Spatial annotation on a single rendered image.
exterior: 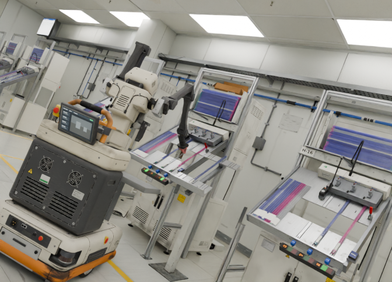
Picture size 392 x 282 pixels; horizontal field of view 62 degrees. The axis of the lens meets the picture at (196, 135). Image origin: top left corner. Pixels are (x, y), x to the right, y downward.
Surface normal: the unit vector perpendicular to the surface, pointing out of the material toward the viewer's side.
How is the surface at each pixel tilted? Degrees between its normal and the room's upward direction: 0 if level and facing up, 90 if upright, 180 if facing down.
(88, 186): 90
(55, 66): 90
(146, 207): 90
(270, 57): 90
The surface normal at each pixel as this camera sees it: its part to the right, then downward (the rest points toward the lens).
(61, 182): -0.22, -0.14
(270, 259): -0.58, -0.29
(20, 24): 0.71, 0.26
